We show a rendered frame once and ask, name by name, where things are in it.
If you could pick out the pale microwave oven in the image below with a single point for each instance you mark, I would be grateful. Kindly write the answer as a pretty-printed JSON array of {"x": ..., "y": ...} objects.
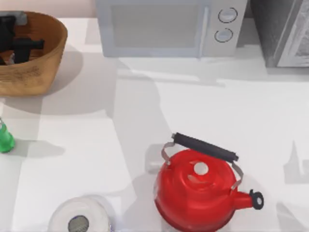
[{"x": 217, "y": 49}]

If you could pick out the microwave oven door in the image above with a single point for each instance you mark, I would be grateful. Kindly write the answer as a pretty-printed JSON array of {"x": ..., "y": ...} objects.
[{"x": 154, "y": 24}]

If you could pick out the round microwave knob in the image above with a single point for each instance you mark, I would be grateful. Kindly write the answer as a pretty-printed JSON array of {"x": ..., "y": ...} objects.
[
  {"x": 228, "y": 15},
  {"x": 223, "y": 35}
]

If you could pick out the green bottle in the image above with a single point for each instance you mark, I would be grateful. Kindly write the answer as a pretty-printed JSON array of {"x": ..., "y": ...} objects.
[{"x": 6, "y": 141}]

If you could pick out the white paper roll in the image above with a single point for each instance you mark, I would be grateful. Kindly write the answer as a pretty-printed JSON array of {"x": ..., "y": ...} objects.
[{"x": 79, "y": 212}]

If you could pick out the red kettle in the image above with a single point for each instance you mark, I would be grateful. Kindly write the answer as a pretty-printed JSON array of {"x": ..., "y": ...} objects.
[{"x": 198, "y": 193}]

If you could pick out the brown wooden basket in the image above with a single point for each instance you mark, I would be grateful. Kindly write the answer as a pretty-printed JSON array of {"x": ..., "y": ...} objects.
[{"x": 36, "y": 75}]

